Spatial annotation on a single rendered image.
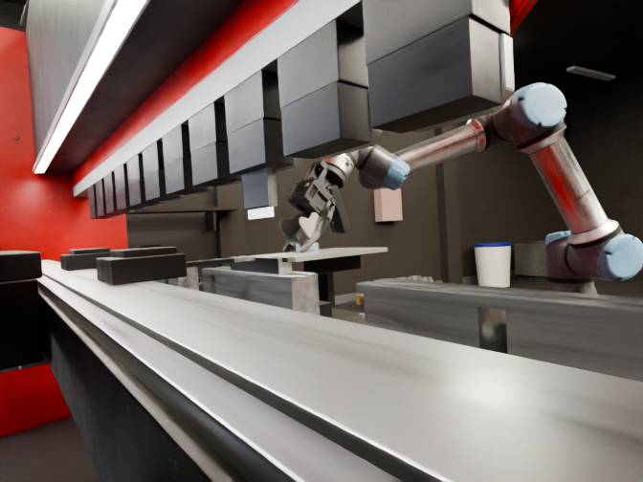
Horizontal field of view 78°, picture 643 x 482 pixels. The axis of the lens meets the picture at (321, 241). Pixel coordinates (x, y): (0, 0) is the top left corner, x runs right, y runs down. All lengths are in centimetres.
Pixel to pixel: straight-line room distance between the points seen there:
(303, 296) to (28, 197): 234
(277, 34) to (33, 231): 233
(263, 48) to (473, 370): 68
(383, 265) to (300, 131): 548
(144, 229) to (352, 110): 439
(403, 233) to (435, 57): 586
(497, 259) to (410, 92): 630
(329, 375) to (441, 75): 37
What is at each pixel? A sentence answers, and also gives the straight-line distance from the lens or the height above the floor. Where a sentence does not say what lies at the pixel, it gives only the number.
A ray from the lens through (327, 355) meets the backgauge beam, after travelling 21.
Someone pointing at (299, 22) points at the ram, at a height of 137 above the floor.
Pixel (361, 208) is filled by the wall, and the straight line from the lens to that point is 587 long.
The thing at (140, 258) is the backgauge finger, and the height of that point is 102.
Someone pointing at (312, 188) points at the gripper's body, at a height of 114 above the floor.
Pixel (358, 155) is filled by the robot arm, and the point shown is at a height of 122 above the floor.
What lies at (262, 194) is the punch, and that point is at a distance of 80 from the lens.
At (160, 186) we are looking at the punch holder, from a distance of 128.
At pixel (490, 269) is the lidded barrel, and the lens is 677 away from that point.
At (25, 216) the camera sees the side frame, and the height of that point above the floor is 123.
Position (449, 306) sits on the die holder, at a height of 95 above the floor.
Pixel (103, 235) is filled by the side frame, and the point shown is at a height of 110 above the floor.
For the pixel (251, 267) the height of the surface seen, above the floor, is 98.
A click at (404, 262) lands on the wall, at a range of 633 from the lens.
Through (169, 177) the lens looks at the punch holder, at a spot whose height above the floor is 122.
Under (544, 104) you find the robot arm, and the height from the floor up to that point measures 131.
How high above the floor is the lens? 105
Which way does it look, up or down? 1 degrees down
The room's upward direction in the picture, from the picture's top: 3 degrees counter-clockwise
